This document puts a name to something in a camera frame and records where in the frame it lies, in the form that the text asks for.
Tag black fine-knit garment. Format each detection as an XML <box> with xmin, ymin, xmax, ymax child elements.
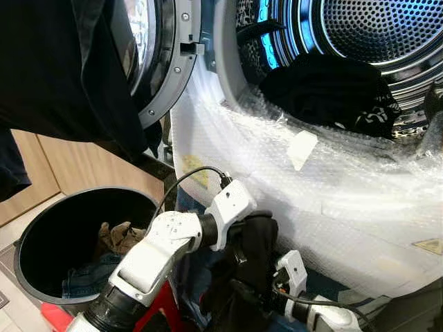
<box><xmin>201</xmin><ymin>214</ymin><xmax>281</xmax><ymax>332</ymax></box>

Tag white bubble-wrapped washing machine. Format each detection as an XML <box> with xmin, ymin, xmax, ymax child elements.
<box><xmin>170</xmin><ymin>0</ymin><xmax>443</xmax><ymax>298</ymax></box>

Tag white tape piece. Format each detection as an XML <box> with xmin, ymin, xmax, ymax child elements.
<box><xmin>287</xmin><ymin>130</ymin><xmax>319</xmax><ymax>172</ymax></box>

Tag red plastic stool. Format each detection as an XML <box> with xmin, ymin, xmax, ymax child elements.
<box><xmin>40</xmin><ymin>280</ymin><xmax>208</xmax><ymax>332</ymax></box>

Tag brown crumpled garment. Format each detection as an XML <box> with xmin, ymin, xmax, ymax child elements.
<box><xmin>93</xmin><ymin>221</ymin><xmax>147</xmax><ymax>260</ymax></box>

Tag triangular warning sticker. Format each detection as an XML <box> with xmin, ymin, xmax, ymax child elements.
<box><xmin>413</xmin><ymin>238</ymin><xmax>443</xmax><ymax>255</ymax></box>

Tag black garment with white print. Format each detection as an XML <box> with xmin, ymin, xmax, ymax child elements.
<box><xmin>260</xmin><ymin>54</ymin><xmax>402</xmax><ymax>139</ymax></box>

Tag round grey washer door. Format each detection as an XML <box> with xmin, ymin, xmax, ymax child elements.
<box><xmin>121</xmin><ymin>0</ymin><xmax>205</xmax><ymax>129</ymax></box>

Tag blue denim jeans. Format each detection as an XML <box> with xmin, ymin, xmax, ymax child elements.
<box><xmin>61</xmin><ymin>252</ymin><xmax>122</xmax><ymax>299</ymax></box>

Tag light wooden cabinet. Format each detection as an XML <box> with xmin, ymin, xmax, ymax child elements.
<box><xmin>0</xmin><ymin>128</ymin><xmax>167</xmax><ymax>225</ymax></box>

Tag dark drum lifter paddle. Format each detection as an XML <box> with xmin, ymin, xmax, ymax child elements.
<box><xmin>237</xmin><ymin>19</ymin><xmax>286</xmax><ymax>48</ymax></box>

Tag black round bucket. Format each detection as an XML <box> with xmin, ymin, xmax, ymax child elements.
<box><xmin>14</xmin><ymin>185</ymin><xmax>167</xmax><ymax>308</ymax></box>

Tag perforated steel washer drum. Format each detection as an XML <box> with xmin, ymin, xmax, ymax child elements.
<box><xmin>235</xmin><ymin>0</ymin><xmax>443</xmax><ymax>139</ymax></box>

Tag black draped shirt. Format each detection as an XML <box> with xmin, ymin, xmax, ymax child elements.
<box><xmin>0</xmin><ymin>0</ymin><xmax>163</xmax><ymax>201</ymax></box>

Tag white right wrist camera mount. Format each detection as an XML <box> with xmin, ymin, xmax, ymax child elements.
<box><xmin>275</xmin><ymin>250</ymin><xmax>309</xmax><ymax>298</ymax></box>

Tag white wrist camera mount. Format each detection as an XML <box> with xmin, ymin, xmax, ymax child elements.
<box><xmin>275</xmin><ymin>250</ymin><xmax>309</xmax><ymax>298</ymax></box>
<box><xmin>204</xmin><ymin>178</ymin><xmax>258</xmax><ymax>251</ymax></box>

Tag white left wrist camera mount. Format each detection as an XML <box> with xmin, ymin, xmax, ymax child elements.
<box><xmin>204</xmin><ymin>178</ymin><xmax>258</xmax><ymax>251</ymax></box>

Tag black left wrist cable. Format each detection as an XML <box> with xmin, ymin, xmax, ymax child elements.
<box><xmin>154</xmin><ymin>166</ymin><xmax>233</xmax><ymax>215</ymax></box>

